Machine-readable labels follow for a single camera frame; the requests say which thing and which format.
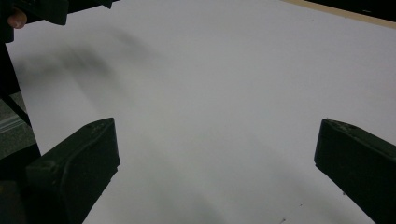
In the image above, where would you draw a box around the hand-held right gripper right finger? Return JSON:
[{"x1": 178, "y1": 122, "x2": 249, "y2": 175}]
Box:
[{"x1": 313, "y1": 118, "x2": 396, "y2": 224}]

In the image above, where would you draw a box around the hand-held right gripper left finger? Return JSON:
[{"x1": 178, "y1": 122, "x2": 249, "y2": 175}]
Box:
[{"x1": 25, "y1": 117, "x2": 121, "y2": 224}]

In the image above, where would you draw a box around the white table cover sheet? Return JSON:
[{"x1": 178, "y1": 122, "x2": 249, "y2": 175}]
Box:
[{"x1": 5, "y1": 0, "x2": 396, "y2": 224}]

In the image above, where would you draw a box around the metal floor rail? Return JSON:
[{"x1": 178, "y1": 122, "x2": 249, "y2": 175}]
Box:
[{"x1": 0, "y1": 116, "x2": 25, "y2": 135}]

